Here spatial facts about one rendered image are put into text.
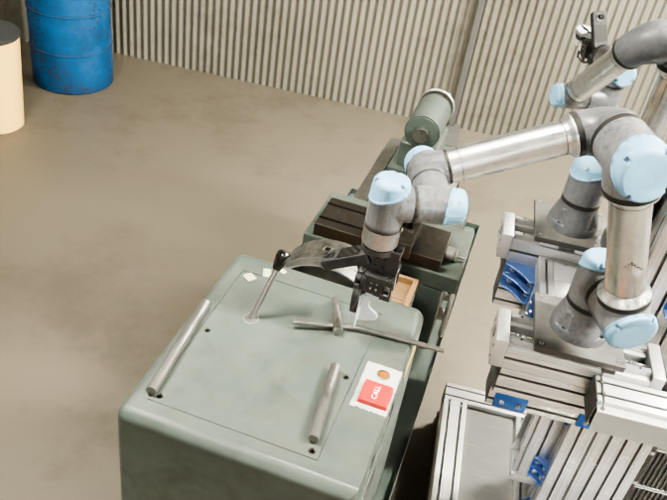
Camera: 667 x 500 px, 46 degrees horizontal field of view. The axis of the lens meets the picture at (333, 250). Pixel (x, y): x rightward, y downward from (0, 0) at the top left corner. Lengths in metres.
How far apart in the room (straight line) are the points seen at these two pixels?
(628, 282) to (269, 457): 0.84
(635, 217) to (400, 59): 3.89
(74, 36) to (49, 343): 2.36
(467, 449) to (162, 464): 1.61
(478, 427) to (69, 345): 1.72
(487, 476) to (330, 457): 1.50
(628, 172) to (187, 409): 0.94
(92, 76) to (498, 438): 3.56
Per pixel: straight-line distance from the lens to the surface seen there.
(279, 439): 1.49
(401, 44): 5.38
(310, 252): 1.98
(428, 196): 1.51
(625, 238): 1.69
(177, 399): 1.54
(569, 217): 2.40
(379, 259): 1.59
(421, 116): 2.94
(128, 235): 4.07
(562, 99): 2.51
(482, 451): 2.99
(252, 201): 4.37
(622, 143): 1.58
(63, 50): 5.30
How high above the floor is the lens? 2.40
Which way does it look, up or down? 36 degrees down
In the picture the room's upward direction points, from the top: 10 degrees clockwise
